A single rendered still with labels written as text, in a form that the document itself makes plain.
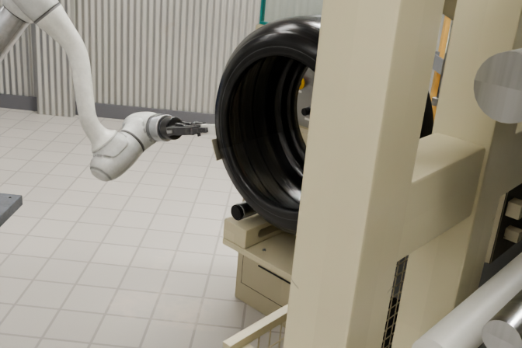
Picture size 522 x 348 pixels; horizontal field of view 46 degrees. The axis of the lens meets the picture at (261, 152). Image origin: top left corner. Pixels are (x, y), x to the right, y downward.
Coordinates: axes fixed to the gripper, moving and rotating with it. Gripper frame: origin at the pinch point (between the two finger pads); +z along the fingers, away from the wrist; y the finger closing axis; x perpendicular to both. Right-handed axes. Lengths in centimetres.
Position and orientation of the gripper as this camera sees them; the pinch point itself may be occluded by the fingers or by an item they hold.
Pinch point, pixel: (210, 129)
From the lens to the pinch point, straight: 185.6
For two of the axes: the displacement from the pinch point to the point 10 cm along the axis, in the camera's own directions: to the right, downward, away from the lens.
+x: 1.1, 9.8, 1.8
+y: 6.8, -2.0, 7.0
